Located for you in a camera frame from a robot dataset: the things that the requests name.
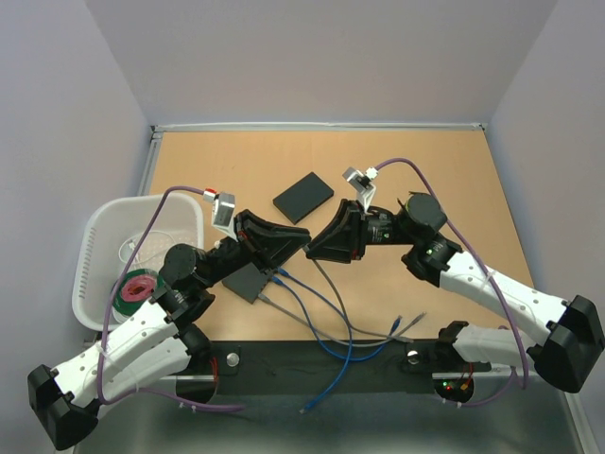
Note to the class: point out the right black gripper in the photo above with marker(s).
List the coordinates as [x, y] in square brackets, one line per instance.
[344, 236]

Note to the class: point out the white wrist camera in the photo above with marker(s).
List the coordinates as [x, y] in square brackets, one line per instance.
[362, 182]
[223, 205]

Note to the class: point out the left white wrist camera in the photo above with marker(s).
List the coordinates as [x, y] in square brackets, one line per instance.
[223, 205]

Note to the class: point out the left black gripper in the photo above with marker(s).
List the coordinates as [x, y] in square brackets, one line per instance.
[267, 243]

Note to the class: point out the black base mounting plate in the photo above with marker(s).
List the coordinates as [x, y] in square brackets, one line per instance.
[302, 367]

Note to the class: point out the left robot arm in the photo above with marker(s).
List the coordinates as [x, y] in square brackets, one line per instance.
[161, 337]

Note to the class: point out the white plastic basket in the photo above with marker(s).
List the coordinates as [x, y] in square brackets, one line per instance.
[114, 233]

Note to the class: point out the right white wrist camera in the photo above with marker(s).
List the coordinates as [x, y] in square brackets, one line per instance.
[362, 182]

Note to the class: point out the black network switch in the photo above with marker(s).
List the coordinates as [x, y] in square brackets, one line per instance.
[247, 283]
[303, 197]

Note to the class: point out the coiled coloured cable spools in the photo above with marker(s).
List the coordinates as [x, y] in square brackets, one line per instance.
[138, 285]

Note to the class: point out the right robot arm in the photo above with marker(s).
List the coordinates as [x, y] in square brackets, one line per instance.
[561, 340]

